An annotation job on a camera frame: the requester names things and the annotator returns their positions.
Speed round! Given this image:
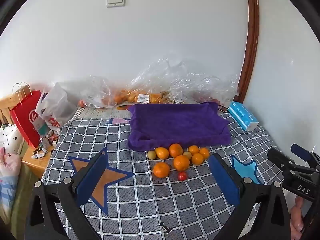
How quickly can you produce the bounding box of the clear plastic bag of mandarins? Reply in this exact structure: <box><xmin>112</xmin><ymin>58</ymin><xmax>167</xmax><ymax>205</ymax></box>
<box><xmin>114</xmin><ymin>55</ymin><xmax>187</xmax><ymax>105</ymax></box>
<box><xmin>77</xmin><ymin>75</ymin><xmax>115</xmax><ymax>108</ymax></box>

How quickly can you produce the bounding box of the wooden headboard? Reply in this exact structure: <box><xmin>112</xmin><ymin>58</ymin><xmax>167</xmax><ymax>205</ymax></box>
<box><xmin>0</xmin><ymin>92</ymin><xmax>20</xmax><ymax>125</ymax></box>

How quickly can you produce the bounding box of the blue tissue box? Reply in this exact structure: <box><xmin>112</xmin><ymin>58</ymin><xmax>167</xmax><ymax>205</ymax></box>
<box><xmin>227</xmin><ymin>102</ymin><xmax>259</xmax><ymax>132</ymax></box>

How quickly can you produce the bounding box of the red paper bag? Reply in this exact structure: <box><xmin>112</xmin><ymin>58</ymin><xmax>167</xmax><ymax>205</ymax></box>
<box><xmin>9</xmin><ymin>82</ymin><xmax>42</xmax><ymax>148</ymax></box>

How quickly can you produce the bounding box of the crumpled clear plastic bag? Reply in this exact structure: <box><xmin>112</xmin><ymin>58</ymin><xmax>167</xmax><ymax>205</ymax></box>
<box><xmin>197</xmin><ymin>74</ymin><xmax>240</xmax><ymax>105</ymax></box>

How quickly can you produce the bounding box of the green bed sheet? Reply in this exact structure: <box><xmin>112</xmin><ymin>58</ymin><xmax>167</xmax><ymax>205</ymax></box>
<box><xmin>9</xmin><ymin>142</ymin><xmax>44</xmax><ymax>233</ymax></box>

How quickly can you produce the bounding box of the cluster of small bottles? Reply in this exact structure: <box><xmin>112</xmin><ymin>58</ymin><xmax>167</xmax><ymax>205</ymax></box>
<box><xmin>31</xmin><ymin>129</ymin><xmax>60</xmax><ymax>159</ymax></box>

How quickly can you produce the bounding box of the person's right hand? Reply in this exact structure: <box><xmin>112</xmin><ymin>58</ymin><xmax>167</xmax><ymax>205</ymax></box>
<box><xmin>289</xmin><ymin>195</ymin><xmax>305</xmax><ymax>240</ymax></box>

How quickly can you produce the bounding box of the wooden nightstand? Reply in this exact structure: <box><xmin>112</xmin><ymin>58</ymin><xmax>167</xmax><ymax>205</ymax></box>
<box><xmin>21</xmin><ymin>145</ymin><xmax>54</xmax><ymax>180</ymax></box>

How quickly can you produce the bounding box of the white plastic bag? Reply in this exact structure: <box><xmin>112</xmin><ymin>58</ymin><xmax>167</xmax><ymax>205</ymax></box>
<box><xmin>36</xmin><ymin>82</ymin><xmax>77</xmax><ymax>135</ymax></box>

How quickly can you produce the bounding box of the white spotted plush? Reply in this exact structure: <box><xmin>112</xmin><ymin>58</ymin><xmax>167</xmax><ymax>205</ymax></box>
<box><xmin>0</xmin><ymin>124</ymin><xmax>24</xmax><ymax>155</ymax></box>

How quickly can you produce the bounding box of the brown wooden door frame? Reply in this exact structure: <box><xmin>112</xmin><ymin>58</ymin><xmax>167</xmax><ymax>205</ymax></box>
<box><xmin>237</xmin><ymin>0</ymin><xmax>259</xmax><ymax>103</ymax></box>

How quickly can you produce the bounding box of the grey checked blanket with stars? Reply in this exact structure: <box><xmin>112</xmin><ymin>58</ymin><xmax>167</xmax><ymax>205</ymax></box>
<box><xmin>41</xmin><ymin>111</ymin><xmax>285</xmax><ymax>240</ymax></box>

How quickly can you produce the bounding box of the purple towel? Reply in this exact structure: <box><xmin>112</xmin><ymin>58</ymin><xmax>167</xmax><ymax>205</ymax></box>
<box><xmin>127</xmin><ymin>101</ymin><xmax>232</xmax><ymax>151</ymax></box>

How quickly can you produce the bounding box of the grey woven mat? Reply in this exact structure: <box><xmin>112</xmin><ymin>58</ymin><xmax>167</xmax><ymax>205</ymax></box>
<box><xmin>73</xmin><ymin>106</ymin><xmax>132</xmax><ymax>120</ymax></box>

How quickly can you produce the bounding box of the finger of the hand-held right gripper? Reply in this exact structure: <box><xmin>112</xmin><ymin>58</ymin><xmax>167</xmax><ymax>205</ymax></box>
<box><xmin>291</xmin><ymin>144</ymin><xmax>320</xmax><ymax>167</ymax></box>
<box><xmin>267</xmin><ymin>148</ymin><xmax>318</xmax><ymax>180</ymax></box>

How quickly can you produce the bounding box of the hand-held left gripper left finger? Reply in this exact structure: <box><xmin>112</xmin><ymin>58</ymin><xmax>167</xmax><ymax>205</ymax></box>
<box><xmin>24</xmin><ymin>147</ymin><xmax>108</xmax><ymax>240</ymax></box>

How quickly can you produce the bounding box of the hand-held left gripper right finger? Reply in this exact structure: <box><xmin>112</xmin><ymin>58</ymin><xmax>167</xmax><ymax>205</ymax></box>
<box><xmin>208</xmin><ymin>152</ymin><xmax>292</xmax><ymax>240</ymax></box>

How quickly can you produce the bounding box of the clear plastic bag of fruit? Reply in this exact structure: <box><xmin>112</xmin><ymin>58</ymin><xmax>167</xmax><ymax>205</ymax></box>
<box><xmin>160</xmin><ymin>71</ymin><xmax>208</xmax><ymax>105</ymax></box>

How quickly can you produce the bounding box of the pink plush toy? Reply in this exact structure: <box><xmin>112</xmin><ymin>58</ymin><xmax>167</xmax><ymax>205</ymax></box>
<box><xmin>0</xmin><ymin>147</ymin><xmax>22</xmax><ymax>220</ymax></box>

